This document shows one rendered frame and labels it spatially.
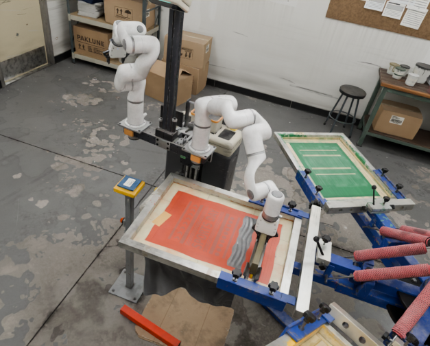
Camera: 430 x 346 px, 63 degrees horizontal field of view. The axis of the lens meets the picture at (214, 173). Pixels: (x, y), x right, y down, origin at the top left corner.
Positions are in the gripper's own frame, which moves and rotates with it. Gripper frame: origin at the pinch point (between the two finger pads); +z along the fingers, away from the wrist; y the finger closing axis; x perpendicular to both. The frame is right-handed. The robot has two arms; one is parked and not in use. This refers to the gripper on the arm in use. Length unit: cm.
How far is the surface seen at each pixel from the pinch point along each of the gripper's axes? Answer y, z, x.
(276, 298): -12.6, 0.8, 29.8
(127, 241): 58, 2, 27
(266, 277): -6.8, 6.1, 16.7
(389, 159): -126, 101, -308
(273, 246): -6.2, 6.1, -3.5
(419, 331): -70, 0, 21
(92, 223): 137, 101, -53
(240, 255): 7.6, 5.6, 10.0
